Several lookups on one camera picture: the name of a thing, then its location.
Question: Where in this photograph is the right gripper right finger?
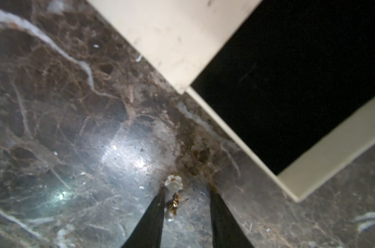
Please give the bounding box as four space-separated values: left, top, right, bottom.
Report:
209 184 254 248

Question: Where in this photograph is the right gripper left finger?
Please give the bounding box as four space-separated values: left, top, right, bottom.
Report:
122 187 165 248

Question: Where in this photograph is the gold pearl earring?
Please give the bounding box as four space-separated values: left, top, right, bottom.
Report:
164 174 189 222

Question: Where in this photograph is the cream drawer jewelry box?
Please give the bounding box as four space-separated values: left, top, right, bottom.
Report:
91 1 375 202

